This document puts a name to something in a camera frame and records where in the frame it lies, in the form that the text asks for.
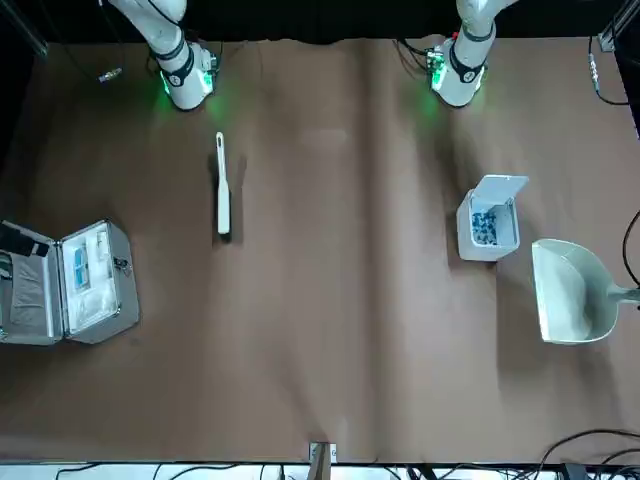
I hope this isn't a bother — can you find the pale green plastic dustpan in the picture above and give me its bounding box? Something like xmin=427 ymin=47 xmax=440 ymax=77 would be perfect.
xmin=530 ymin=238 xmax=640 ymax=345

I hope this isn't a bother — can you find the pile of blue capsule shells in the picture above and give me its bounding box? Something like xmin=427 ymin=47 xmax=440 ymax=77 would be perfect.
xmin=470 ymin=211 xmax=502 ymax=247

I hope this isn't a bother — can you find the white plastic trash can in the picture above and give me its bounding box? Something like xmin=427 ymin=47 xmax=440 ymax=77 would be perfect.
xmin=455 ymin=173 xmax=531 ymax=263

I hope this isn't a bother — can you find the black backdrop curtain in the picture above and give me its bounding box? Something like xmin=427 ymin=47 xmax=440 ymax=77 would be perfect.
xmin=0 ymin=0 xmax=640 ymax=46

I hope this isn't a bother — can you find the clear plastic bag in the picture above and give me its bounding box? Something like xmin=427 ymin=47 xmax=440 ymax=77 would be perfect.
xmin=69 ymin=282 xmax=120 ymax=332

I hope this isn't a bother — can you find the blue and white medicine box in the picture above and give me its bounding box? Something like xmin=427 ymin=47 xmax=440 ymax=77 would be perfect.
xmin=73 ymin=248 xmax=92 ymax=295

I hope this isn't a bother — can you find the aluminium carrying case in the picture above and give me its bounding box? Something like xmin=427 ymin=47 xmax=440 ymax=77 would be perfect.
xmin=0 ymin=217 xmax=142 ymax=347

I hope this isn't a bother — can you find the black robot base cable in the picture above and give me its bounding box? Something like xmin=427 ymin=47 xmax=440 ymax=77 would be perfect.
xmin=396 ymin=38 xmax=437 ymax=84

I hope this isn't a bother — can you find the aluminium frame post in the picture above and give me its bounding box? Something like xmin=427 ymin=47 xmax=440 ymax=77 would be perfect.
xmin=306 ymin=440 xmax=338 ymax=480
xmin=596 ymin=0 xmax=639 ymax=52

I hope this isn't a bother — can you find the cable with silver connector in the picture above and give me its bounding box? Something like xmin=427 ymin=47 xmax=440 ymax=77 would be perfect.
xmin=59 ymin=47 xmax=124 ymax=85

